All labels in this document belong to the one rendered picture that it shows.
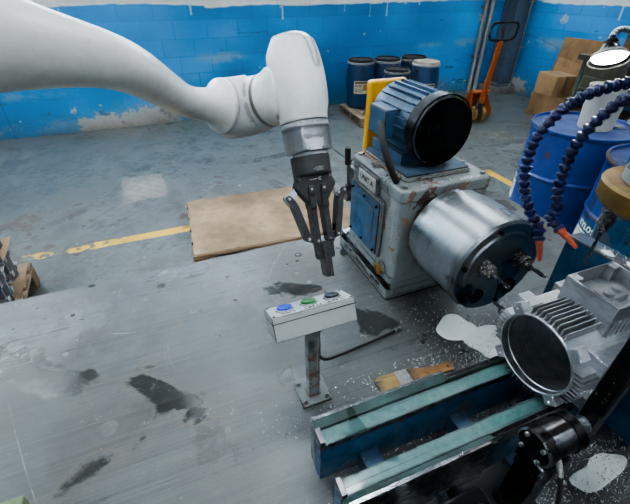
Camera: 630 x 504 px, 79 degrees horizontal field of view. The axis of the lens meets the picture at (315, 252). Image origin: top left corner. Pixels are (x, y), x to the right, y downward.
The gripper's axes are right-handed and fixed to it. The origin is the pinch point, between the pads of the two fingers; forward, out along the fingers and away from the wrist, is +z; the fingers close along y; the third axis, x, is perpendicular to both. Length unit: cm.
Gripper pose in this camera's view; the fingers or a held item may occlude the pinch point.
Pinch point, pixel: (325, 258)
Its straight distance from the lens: 76.9
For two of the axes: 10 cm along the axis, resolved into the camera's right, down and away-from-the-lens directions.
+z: 1.6, 9.7, 1.9
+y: 9.2, -2.1, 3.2
